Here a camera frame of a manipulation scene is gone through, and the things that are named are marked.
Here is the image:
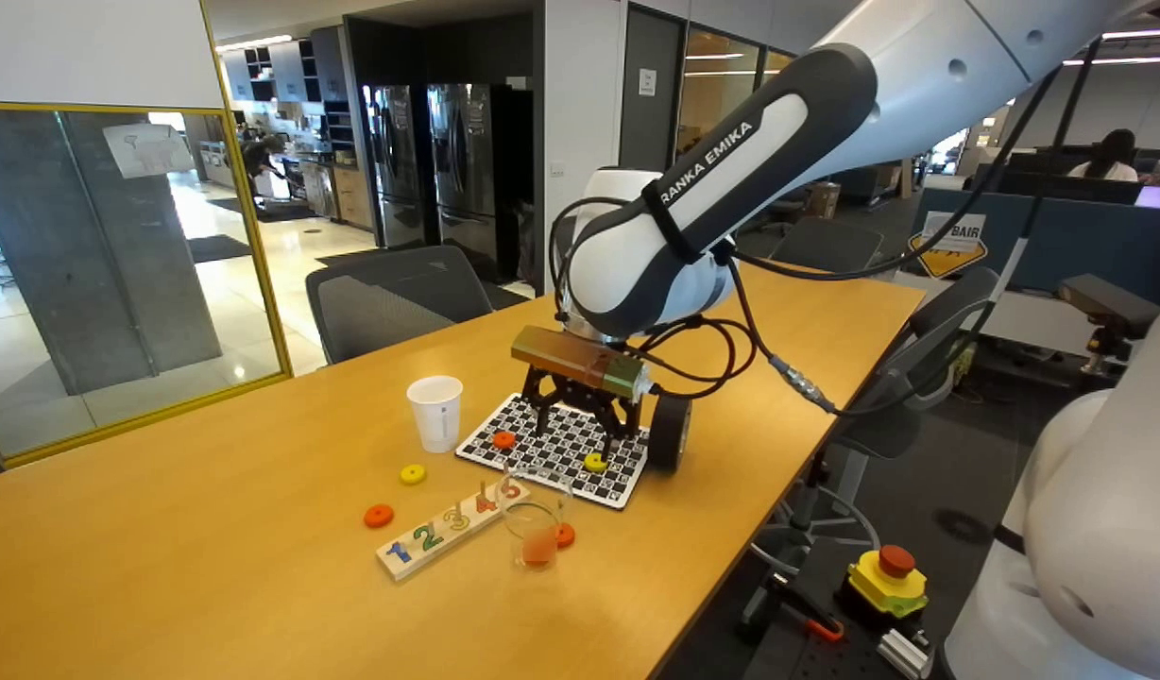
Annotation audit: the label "black clamp orange grip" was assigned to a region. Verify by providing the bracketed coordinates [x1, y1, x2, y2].
[779, 602, 849, 651]

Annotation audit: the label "black office chair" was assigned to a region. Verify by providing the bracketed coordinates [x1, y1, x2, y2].
[815, 265, 1009, 508]

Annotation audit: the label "yellow white sign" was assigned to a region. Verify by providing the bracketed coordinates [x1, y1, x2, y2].
[912, 209, 995, 283]

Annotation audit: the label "transparent plastic cup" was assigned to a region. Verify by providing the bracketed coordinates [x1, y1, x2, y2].
[500, 489, 571, 575]

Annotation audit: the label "wrist mounted camera bar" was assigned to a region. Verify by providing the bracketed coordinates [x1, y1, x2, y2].
[511, 322, 658, 407]

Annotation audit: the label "wooden number peg board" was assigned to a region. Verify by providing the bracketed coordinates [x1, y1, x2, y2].
[372, 471, 532, 585]

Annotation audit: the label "blue office divider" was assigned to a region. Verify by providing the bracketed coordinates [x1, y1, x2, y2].
[913, 184, 1160, 314]

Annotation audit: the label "yellow red emergency stop button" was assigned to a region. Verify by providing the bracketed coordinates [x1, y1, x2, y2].
[845, 541, 934, 623]

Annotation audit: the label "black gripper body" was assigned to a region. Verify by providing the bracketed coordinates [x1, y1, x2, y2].
[539, 372, 624, 426]

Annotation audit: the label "yellow framed glass partition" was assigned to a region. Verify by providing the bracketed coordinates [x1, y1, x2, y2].
[0, 97, 296, 471]

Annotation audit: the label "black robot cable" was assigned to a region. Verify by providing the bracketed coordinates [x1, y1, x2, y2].
[544, 70, 1064, 424]

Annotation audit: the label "dark grey office chair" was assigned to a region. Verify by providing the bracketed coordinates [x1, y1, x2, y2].
[301, 241, 500, 372]

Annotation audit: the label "black white marker board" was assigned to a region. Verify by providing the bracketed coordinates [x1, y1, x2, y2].
[452, 388, 652, 513]

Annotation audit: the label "white paper cup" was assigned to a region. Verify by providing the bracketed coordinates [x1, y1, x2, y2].
[403, 374, 469, 458]

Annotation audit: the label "black glass doors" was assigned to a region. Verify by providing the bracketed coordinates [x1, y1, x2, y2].
[347, 16, 539, 286]

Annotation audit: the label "white paper sign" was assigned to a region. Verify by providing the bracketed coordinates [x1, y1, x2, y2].
[99, 119, 199, 183]

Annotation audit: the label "seated person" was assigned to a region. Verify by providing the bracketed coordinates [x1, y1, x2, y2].
[1064, 126, 1145, 189]

